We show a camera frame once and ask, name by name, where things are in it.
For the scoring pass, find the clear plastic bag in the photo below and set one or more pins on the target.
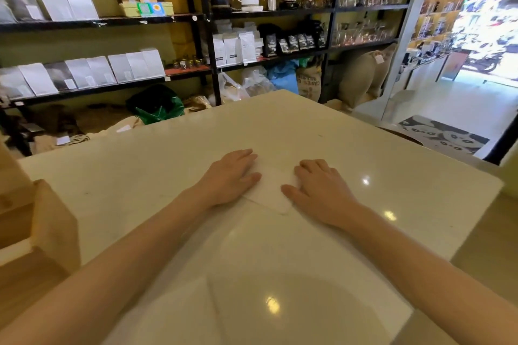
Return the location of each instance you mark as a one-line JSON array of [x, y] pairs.
[[247, 84]]

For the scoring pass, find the black metal shelving unit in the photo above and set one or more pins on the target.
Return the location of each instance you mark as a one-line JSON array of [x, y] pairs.
[[204, 5]]

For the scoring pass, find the person's right forearm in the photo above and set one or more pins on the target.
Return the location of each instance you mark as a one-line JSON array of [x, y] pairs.
[[437, 284]]

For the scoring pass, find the person's left thumb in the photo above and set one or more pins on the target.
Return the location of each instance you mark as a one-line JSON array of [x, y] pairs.
[[251, 183]]

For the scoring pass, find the parked motorcycle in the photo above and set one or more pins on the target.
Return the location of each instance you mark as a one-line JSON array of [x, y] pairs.
[[485, 59]]

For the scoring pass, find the row of small jars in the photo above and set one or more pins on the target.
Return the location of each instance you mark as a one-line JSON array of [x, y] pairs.
[[188, 62]]

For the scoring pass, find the pale yellow flat box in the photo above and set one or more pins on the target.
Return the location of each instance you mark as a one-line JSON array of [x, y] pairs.
[[147, 9]]

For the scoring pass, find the person's right thumb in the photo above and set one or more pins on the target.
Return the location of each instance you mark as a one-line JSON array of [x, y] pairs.
[[291, 194]]

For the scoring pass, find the plain burlap sack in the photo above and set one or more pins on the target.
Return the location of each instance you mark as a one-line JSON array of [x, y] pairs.
[[357, 78], [384, 68]]

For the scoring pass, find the black plastic bag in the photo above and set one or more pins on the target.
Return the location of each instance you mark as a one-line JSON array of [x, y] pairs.
[[149, 96]]

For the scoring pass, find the light wooden box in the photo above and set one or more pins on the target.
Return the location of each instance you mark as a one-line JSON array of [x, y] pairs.
[[52, 223]]

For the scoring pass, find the person's left forearm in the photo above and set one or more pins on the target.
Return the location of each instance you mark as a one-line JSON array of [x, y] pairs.
[[105, 272]]

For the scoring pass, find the blue plastic bag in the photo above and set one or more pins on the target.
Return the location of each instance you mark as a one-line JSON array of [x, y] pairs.
[[285, 76]]

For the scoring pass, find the green plastic bag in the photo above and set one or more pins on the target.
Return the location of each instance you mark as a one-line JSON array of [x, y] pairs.
[[162, 112]]

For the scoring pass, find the person's left hand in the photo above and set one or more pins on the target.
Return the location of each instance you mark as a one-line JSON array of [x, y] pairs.
[[226, 181]]

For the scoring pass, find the beige cloth sack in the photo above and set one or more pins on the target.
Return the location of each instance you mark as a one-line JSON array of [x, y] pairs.
[[89, 122]]

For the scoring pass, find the grey patterned doormat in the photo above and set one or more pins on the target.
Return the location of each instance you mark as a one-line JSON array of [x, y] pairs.
[[445, 134]]

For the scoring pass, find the wooden display shelf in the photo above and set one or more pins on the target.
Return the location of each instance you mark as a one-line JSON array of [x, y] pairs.
[[441, 13]]

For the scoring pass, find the person's right hand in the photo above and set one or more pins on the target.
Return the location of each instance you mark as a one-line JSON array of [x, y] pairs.
[[323, 197]]

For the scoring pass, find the tall white pouch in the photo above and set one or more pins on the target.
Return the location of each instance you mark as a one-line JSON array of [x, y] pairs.
[[80, 1], [52, 1]]

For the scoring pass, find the row of black coffee bags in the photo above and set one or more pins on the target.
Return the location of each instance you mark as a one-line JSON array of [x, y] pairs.
[[293, 41]]

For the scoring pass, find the row of glass servers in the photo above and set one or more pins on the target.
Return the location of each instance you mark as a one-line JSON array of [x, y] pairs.
[[360, 33]]

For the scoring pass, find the white coffee bag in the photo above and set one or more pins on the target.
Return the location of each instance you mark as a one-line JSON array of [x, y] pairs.
[[247, 46], [219, 51], [232, 48]]

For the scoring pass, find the row of white pouches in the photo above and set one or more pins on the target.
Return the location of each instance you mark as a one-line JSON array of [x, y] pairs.
[[81, 74]]

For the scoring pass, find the printed burlap sack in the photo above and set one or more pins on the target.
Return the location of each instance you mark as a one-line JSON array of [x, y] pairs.
[[309, 82]]

